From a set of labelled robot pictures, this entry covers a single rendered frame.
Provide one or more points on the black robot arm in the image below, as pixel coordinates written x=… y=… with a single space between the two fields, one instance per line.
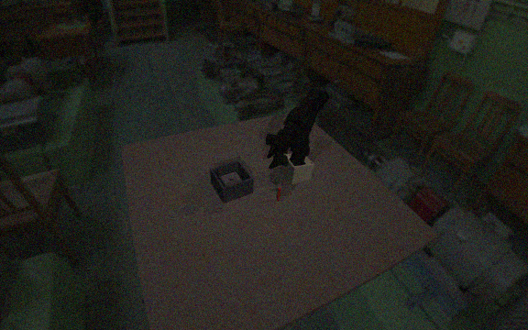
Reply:
x=299 y=128

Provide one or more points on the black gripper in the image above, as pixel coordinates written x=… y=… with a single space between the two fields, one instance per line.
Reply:
x=279 y=158

